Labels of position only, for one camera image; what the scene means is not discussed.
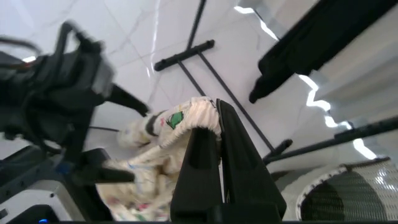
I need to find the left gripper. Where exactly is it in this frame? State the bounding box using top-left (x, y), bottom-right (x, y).
top-left (0, 46), bottom-right (150, 156)

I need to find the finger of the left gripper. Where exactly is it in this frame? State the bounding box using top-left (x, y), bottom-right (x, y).
top-left (73, 167), bottom-right (136, 186)

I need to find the white laundry basket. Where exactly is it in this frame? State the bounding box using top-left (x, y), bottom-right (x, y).
top-left (279, 157), bottom-right (398, 223)

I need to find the black clothes rack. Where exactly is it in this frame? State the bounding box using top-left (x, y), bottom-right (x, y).
top-left (154, 0), bottom-right (398, 166)

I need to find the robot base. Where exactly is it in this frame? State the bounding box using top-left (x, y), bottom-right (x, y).
top-left (0, 146), bottom-right (114, 223)

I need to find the white curtain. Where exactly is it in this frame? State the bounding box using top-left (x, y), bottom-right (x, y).
top-left (236, 0), bottom-right (398, 162)

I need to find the cream printed garment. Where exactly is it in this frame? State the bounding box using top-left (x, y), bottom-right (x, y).
top-left (96, 95), bottom-right (223, 222)

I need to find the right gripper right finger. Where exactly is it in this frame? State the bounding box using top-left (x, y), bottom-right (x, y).
top-left (216, 98), bottom-right (287, 223)

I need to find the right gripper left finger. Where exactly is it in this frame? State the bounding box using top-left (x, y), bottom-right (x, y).
top-left (170, 127), bottom-right (227, 223)

